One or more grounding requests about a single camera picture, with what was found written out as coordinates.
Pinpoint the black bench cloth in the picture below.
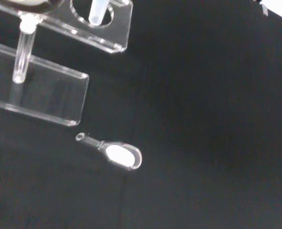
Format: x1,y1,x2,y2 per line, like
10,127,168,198
0,0,282,229

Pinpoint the translucent plastic funnel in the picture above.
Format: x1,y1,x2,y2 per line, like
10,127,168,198
88,0,108,26

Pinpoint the clear acrylic funnel stand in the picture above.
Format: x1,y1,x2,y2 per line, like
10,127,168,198
0,0,134,127

